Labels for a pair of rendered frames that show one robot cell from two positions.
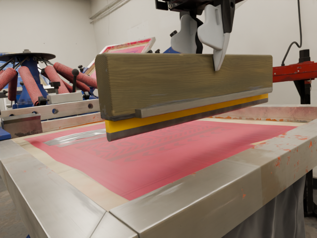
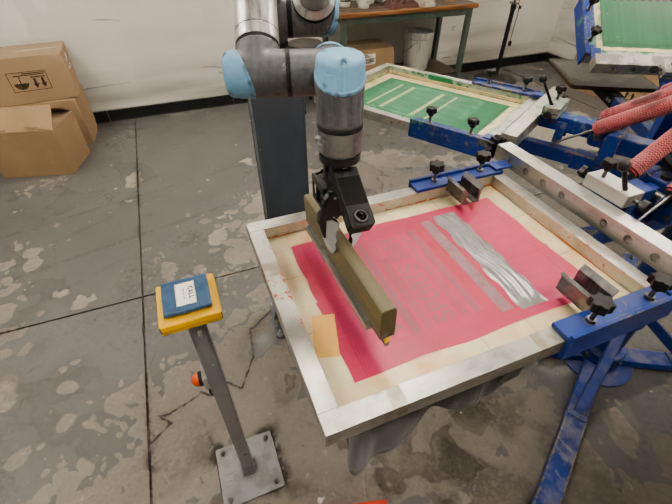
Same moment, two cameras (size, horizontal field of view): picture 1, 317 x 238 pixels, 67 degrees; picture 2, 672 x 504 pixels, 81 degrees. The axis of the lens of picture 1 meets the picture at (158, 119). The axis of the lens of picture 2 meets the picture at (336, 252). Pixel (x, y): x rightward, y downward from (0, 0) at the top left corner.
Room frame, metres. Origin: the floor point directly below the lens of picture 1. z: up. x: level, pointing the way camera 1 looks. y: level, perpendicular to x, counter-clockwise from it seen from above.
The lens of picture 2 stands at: (0.55, -0.67, 1.61)
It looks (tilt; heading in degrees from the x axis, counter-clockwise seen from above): 41 degrees down; 106
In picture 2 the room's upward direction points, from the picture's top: straight up
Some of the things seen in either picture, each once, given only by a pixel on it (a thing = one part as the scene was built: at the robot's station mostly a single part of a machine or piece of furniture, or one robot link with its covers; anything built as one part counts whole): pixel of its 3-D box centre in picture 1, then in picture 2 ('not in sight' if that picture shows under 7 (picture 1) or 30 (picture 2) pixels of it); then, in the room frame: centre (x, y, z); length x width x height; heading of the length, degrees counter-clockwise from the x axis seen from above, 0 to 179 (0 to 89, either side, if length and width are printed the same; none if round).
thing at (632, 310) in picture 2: not in sight; (614, 317); (0.95, -0.01, 0.98); 0.30 x 0.05 x 0.07; 38
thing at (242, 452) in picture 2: not in sight; (226, 405); (0.07, -0.19, 0.48); 0.22 x 0.22 x 0.96; 38
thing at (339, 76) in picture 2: not in sight; (339, 90); (0.38, -0.07, 1.39); 0.09 x 0.08 x 0.11; 112
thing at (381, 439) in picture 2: not in sight; (449, 396); (0.67, -0.14, 0.74); 0.46 x 0.04 x 0.42; 38
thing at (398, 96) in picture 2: not in sight; (462, 87); (0.58, 1.05, 1.05); 1.08 x 0.61 x 0.23; 158
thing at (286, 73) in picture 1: (260, 76); not in sight; (1.61, -0.70, 1.06); 0.61 x 0.46 x 0.12; 98
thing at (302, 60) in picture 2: not in sight; (323, 72); (0.33, 0.01, 1.39); 0.11 x 0.11 x 0.08; 22
